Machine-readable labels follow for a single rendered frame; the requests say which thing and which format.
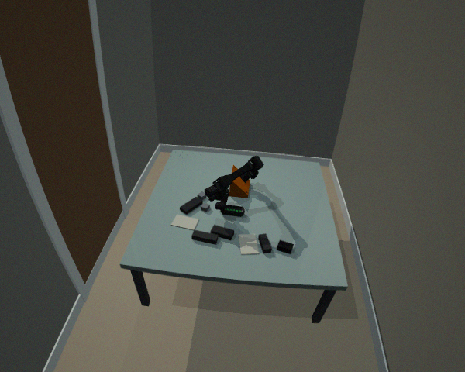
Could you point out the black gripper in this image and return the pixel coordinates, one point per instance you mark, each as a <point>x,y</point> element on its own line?
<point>223,197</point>

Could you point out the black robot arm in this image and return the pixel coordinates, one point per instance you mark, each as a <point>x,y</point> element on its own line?
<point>249,170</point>

